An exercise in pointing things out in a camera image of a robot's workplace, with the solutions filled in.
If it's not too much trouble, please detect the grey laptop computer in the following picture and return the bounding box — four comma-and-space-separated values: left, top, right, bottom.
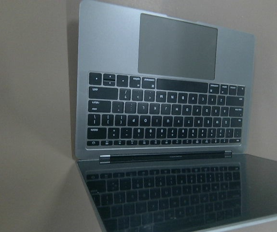
75, 0, 277, 232

